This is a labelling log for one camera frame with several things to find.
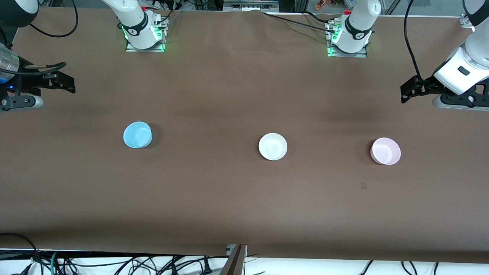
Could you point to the brown table cover sheet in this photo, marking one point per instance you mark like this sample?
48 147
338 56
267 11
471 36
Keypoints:
229 95

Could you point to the dark aluminium beam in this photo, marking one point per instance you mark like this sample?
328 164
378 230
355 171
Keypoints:
235 263

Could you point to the white bowl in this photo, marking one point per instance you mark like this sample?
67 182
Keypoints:
272 146

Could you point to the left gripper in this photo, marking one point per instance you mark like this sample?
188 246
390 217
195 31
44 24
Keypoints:
428 84

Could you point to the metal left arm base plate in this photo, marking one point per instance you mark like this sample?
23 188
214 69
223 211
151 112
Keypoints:
345 55

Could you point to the grey metal rail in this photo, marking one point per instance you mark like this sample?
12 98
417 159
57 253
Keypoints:
250 5

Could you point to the aluminium corner profile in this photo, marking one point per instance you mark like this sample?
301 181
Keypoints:
465 21

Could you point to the aluminium frame post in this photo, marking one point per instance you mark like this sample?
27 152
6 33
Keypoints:
300 5

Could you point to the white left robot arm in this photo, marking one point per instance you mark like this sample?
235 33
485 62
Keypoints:
355 34

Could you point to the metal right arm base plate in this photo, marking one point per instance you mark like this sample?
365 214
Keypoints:
145 50

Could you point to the blue bowl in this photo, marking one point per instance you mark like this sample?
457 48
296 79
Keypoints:
136 134

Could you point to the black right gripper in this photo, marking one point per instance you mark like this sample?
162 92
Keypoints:
23 81

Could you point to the pink bowl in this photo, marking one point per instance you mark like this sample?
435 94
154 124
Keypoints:
386 151

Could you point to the orange colourful object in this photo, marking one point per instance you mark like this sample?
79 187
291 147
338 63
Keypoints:
323 4

